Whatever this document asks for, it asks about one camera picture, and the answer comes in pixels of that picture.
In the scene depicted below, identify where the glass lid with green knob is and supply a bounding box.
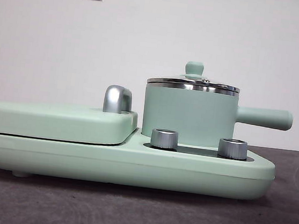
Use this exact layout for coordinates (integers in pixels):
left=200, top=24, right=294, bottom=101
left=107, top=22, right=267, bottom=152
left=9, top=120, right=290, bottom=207
left=147, top=56, right=244, bottom=94

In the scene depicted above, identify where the green pot with handle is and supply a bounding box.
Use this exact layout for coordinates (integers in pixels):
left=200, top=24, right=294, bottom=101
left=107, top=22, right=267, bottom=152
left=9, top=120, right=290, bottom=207
left=140, top=77, right=296, bottom=157

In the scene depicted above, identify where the silver control knob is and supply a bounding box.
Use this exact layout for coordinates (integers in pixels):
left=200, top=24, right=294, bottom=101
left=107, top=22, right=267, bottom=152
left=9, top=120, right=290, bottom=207
left=149, top=127, right=180, bottom=151
left=216, top=137, right=249, bottom=160

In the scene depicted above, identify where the green griddle cover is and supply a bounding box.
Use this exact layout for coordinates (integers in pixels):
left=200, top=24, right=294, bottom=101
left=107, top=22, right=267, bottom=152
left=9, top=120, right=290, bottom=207
left=0, top=96, right=140, bottom=150

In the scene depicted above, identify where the green breakfast machine base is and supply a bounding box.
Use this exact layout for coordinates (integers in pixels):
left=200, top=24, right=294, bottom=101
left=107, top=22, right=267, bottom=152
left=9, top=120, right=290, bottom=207
left=0, top=112, right=280, bottom=206

